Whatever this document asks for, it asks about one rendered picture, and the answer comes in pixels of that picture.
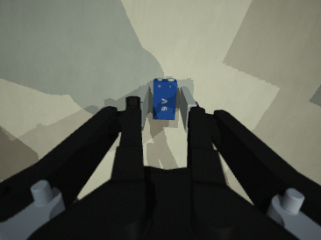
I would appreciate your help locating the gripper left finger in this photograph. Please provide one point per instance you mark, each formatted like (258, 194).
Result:
(40, 192)

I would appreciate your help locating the blue 9v battery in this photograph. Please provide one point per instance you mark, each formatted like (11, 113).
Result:
(164, 98)

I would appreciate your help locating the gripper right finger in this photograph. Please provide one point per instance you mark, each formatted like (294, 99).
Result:
(272, 184)

